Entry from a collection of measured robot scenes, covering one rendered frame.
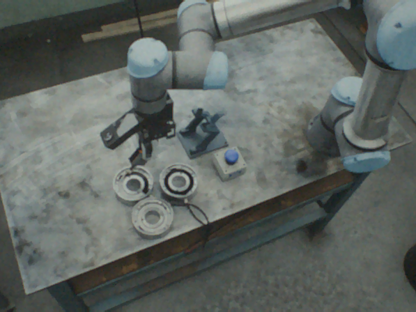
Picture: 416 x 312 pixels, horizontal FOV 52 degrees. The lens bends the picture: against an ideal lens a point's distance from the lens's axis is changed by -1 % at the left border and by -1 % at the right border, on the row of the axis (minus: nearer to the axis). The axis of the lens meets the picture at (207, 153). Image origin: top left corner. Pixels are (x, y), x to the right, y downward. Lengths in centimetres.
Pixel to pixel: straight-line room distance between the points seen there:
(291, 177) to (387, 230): 108
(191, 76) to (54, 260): 59
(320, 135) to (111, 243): 67
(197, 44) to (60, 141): 59
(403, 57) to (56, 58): 212
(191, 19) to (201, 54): 10
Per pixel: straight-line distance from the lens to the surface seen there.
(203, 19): 92
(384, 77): 93
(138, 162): 111
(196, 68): 84
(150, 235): 110
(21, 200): 124
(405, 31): 81
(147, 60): 81
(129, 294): 168
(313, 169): 131
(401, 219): 235
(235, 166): 120
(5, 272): 206
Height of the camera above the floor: 187
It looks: 57 degrees down
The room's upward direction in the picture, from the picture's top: 10 degrees clockwise
